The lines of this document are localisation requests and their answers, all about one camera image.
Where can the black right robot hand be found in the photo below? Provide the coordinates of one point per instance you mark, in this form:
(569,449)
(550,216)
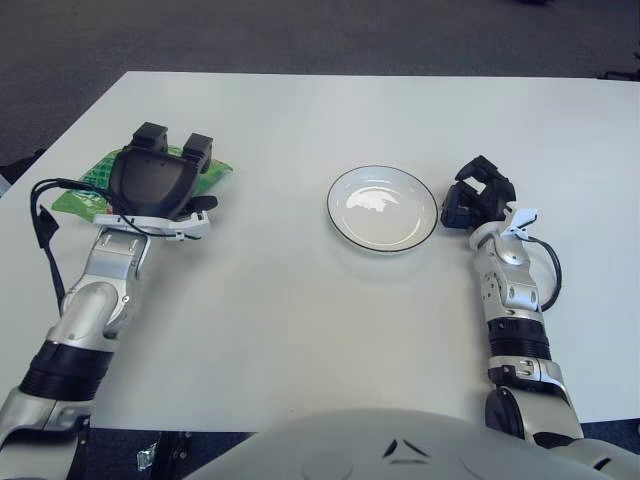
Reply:
(492,197)

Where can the grey robot torso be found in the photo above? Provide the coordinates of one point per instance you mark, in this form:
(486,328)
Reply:
(400,445)

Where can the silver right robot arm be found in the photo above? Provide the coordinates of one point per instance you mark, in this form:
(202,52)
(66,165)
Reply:
(515,310)

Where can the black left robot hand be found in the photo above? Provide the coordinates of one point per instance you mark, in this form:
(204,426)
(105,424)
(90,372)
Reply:
(147,182)

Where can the green snack bag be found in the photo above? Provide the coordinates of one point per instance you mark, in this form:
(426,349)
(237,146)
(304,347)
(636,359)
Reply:
(90,187)

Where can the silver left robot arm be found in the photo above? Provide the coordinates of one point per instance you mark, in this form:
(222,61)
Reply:
(100,300)

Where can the white plate with black rim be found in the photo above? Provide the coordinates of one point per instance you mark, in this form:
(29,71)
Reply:
(382,210)

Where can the white slanted bar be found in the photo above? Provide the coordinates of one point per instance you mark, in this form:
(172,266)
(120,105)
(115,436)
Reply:
(3,187)

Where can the black table leg frame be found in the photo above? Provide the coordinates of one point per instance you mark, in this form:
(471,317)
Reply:
(172,450)

